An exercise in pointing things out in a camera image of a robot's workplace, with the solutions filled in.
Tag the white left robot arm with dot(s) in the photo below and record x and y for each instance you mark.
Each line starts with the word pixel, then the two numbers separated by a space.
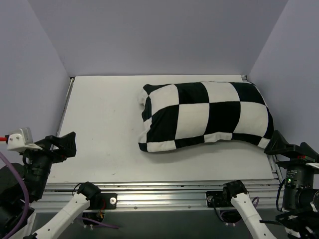
pixel 23 184

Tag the aluminium left side rail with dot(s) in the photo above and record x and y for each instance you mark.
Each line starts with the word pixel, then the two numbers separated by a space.
pixel 69 91

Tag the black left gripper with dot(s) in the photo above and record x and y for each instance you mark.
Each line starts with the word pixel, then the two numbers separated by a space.
pixel 50 148

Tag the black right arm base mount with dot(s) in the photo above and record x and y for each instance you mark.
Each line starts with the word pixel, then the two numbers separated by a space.
pixel 216 198

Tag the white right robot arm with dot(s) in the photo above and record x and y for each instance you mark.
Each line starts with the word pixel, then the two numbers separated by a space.
pixel 300 207

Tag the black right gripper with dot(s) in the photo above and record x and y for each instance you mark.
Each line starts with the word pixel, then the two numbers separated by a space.
pixel 292 157

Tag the black white checkered pillowcase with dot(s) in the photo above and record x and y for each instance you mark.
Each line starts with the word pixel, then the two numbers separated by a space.
pixel 187 114

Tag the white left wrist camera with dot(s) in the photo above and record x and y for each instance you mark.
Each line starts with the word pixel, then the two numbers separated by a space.
pixel 20 140

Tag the aluminium front frame rail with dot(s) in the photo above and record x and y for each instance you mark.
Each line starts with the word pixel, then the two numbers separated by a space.
pixel 162 196

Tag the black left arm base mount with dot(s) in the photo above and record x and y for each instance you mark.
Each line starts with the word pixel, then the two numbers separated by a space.
pixel 106 201

